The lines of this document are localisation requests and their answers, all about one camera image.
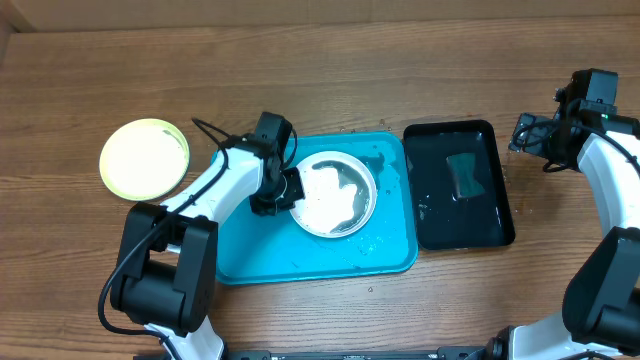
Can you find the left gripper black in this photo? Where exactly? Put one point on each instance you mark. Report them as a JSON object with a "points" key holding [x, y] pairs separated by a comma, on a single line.
{"points": [[295, 191]]}

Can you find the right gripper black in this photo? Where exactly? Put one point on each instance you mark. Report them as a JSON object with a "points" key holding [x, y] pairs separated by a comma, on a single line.
{"points": [[536, 149]]}

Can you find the white pink plate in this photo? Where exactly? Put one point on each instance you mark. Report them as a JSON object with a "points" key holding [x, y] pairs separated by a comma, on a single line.
{"points": [[340, 195]]}

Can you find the dark green sponge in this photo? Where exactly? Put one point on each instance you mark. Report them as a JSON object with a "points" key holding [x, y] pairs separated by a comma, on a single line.
{"points": [[462, 169]]}

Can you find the yellow plate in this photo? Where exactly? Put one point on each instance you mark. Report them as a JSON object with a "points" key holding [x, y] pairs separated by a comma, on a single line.
{"points": [[144, 159]]}

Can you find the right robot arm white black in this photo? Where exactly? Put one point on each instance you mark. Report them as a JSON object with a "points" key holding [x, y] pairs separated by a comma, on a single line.
{"points": [[599, 318]]}

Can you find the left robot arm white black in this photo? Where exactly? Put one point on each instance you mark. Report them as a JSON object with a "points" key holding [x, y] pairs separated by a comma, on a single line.
{"points": [[164, 278]]}

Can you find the teal plastic tray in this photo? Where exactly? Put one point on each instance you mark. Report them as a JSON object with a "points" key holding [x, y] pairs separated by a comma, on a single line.
{"points": [[272, 249]]}

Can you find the black plastic tray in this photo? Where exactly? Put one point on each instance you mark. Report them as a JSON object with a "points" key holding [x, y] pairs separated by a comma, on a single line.
{"points": [[442, 221]]}

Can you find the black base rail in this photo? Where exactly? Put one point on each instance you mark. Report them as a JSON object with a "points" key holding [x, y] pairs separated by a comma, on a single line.
{"points": [[442, 353]]}

